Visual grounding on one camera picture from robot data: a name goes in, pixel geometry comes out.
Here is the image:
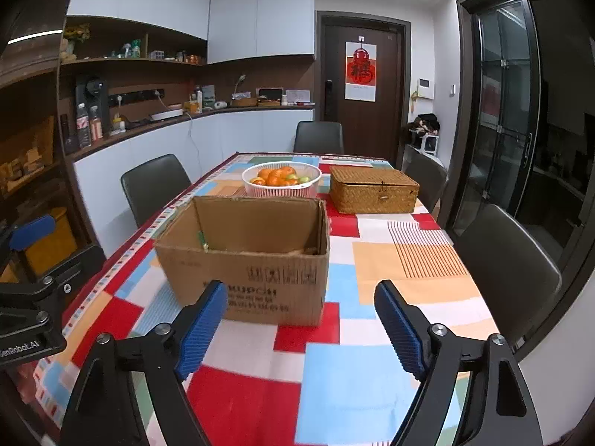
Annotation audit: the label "brown wooden door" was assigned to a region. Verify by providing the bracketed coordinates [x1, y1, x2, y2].
[316, 12, 412, 168]

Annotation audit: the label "black glass sliding door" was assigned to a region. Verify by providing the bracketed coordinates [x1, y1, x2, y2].
[458, 0, 544, 242]

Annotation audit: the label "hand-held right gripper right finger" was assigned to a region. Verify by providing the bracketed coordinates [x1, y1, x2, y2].
[374, 280, 544, 446]

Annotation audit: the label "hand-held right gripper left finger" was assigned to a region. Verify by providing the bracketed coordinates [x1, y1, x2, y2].
[60, 279, 229, 446]

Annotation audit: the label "grey dining chair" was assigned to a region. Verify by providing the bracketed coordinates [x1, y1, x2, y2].
[121, 153, 192, 228]
[453, 203, 563, 349]
[405, 152, 448, 214]
[294, 121, 345, 154]

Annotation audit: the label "black countertop appliance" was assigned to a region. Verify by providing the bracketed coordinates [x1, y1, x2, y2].
[75, 75, 110, 124]

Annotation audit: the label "white power cable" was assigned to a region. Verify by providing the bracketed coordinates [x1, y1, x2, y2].
[185, 111, 205, 180]

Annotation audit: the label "red and white door poster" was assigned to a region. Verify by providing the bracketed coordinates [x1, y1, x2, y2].
[345, 41, 376, 101]

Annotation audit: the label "white plastic fruit basket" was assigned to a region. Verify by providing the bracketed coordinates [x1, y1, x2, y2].
[241, 162, 322, 198]

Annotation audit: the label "dark stuffed toys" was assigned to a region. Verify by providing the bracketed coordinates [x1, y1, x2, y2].
[408, 114, 441, 138]

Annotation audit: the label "yellow bag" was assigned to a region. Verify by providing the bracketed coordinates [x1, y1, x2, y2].
[23, 207, 77, 275]

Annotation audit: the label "brown cardboard box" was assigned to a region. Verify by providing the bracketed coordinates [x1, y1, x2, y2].
[153, 195, 331, 327]

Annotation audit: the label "woven lidded box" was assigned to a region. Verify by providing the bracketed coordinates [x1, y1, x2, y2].
[329, 166, 420, 215]

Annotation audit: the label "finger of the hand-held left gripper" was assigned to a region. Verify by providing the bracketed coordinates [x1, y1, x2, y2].
[0, 215, 57, 284]
[28, 245, 107, 317]

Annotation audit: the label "colourful patchwork tablecloth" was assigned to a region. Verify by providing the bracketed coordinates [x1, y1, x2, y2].
[35, 151, 500, 446]

